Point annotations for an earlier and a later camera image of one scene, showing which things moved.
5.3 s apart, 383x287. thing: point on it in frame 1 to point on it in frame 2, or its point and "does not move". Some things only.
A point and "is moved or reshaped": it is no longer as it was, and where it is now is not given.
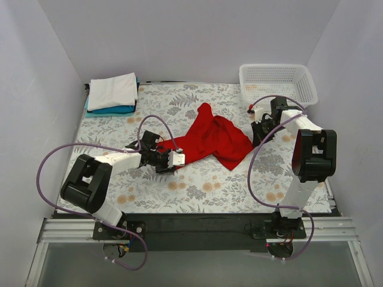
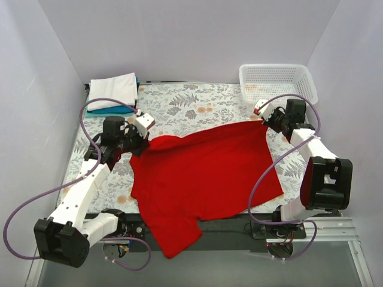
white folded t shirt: x=112 y=91 does not move
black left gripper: x=163 y=161 to x=139 y=144
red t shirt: x=216 y=136 is moved or reshaped
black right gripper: x=258 y=135 to x=272 y=118
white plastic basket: x=297 y=81 does not move
